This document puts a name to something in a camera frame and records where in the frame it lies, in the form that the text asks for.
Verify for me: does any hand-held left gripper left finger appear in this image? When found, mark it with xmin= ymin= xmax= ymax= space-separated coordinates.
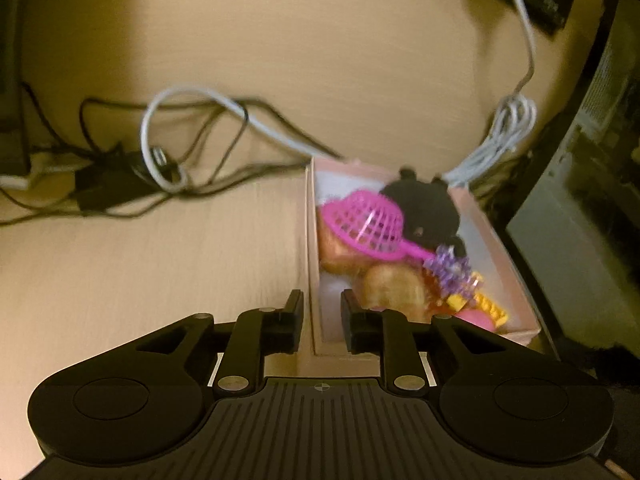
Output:
xmin=135 ymin=288 xmax=305 ymax=394

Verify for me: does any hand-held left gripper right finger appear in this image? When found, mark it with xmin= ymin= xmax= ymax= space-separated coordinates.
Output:
xmin=340 ymin=289 xmax=507 ymax=394

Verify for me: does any bread bun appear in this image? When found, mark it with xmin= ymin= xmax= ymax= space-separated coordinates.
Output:
xmin=319 ymin=217 xmax=374 ymax=277
xmin=360 ymin=263 xmax=427 ymax=322

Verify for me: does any pink plastic toy strainer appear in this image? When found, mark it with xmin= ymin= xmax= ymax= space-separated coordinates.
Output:
xmin=320 ymin=188 xmax=437 ymax=264

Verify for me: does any purple ribbon bow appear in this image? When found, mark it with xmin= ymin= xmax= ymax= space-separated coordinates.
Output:
xmin=423 ymin=243 xmax=484 ymax=307

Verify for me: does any black plush toy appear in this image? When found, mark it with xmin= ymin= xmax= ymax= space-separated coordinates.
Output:
xmin=379 ymin=165 xmax=469 ymax=262

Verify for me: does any yellow plastic toy stick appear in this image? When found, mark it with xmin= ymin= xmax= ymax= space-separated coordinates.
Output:
xmin=445 ymin=270 xmax=511 ymax=334

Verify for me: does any pink storage box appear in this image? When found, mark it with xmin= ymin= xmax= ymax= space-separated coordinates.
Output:
xmin=298 ymin=155 xmax=544 ymax=379

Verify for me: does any black power adapter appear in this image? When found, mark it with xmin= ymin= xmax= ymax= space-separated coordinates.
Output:
xmin=74 ymin=152 xmax=152 ymax=217

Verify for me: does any glass computer case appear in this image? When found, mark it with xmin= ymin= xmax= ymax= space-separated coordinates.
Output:
xmin=504 ymin=0 xmax=640 ymax=352

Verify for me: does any dark monitor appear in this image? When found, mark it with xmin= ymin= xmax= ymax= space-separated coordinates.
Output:
xmin=0 ymin=0 xmax=32 ymax=177

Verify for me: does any black cable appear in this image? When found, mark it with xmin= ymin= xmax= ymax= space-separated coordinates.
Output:
xmin=0 ymin=80 xmax=347 ymax=227

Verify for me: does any white looped cable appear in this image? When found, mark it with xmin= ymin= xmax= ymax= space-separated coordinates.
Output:
xmin=139 ymin=85 xmax=347 ymax=192

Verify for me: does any white bundled cable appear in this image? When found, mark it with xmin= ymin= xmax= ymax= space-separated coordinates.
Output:
xmin=444 ymin=0 xmax=539 ymax=191

